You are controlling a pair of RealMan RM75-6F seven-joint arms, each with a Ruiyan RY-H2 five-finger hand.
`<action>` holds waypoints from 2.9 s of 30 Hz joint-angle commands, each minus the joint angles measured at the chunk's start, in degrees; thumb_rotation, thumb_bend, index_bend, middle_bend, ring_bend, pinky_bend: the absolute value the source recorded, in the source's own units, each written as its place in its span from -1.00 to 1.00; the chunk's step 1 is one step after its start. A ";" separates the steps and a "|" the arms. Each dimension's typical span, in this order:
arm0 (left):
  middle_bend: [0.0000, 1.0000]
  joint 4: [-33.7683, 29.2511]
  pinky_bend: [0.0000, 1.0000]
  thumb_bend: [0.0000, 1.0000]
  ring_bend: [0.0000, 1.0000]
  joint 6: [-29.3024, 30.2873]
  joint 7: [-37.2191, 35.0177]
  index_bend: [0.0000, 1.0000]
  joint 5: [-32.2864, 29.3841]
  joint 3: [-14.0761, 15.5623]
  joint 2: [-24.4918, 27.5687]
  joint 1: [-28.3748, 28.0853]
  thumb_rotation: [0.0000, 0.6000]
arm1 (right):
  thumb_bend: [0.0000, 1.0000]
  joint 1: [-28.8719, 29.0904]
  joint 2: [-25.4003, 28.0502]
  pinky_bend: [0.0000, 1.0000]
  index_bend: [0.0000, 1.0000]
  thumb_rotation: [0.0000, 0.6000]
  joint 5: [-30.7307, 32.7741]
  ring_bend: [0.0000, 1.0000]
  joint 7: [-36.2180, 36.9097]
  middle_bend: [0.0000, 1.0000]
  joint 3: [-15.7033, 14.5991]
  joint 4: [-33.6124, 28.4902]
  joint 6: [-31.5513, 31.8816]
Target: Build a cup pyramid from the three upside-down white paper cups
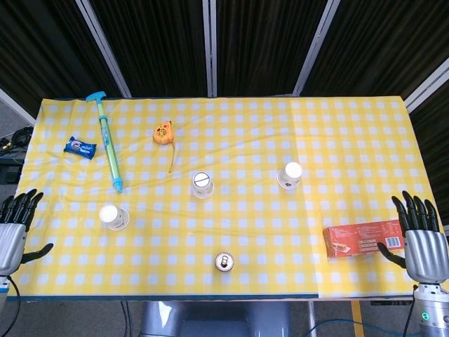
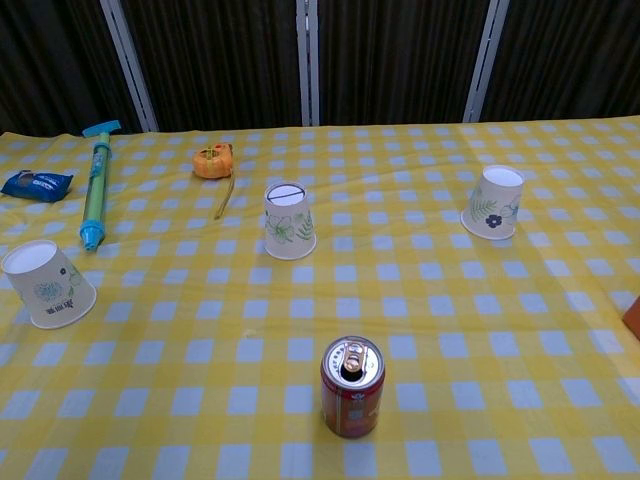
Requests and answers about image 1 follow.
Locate white paper cup line-marked base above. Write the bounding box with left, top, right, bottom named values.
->
left=191, top=171, right=215, bottom=200

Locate black cable bundle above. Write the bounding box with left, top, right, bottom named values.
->
left=0, top=126, right=34, bottom=152

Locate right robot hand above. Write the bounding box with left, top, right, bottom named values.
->
left=377, top=190, right=449, bottom=284

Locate grey robot torso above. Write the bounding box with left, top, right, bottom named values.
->
left=140, top=300, right=292, bottom=337

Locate blue cookie packet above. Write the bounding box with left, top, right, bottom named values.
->
left=63, top=136, right=97, bottom=160

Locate white paper cup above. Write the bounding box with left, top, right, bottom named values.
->
left=276, top=161, right=303, bottom=192
left=99, top=204, right=130, bottom=232

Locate orange cardboard box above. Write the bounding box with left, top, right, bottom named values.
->
left=322, top=219, right=410, bottom=259

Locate white partition post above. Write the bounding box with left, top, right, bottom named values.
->
left=0, top=87, right=36, bottom=126
left=75, top=0, right=133, bottom=98
left=293, top=0, right=337, bottom=96
left=403, top=58, right=449, bottom=113
left=202, top=0, right=218, bottom=98

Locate green blue water squirter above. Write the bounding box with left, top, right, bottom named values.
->
left=86, top=91, right=124, bottom=194

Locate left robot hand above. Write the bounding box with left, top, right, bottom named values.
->
left=0, top=188, right=55, bottom=277

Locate black floor cable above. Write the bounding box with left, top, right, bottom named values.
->
left=121, top=300, right=142, bottom=337

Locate white table leg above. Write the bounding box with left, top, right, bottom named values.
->
left=307, top=300, right=317, bottom=337

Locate yellow checkered tablecloth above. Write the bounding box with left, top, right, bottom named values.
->
left=6, top=96, right=449, bottom=299

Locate orange tape measure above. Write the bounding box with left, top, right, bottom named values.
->
left=152, top=120, right=177, bottom=173

